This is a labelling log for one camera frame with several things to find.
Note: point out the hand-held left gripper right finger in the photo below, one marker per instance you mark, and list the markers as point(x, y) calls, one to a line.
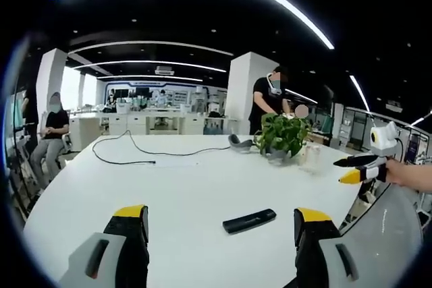
point(320, 251)

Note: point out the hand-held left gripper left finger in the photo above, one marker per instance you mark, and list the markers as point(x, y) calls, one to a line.
point(111, 251)

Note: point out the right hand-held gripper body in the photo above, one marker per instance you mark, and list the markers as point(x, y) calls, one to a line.
point(383, 146)

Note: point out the black remote control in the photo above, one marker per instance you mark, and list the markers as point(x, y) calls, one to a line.
point(249, 221)

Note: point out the person's right hand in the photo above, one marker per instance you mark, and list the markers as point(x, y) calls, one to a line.
point(405, 175)

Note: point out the clear plastic cup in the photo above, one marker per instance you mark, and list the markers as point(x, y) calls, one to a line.
point(312, 156)

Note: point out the grey mesh office chair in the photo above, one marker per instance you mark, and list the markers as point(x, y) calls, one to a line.
point(384, 234)

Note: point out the green potted plant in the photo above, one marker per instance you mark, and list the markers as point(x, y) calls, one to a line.
point(283, 134)

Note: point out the grey neck-worn device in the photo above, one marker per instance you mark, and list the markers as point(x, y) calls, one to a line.
point(240, 144)

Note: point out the white cabinet counter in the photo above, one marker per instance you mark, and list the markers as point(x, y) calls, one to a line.
point(148, 121)

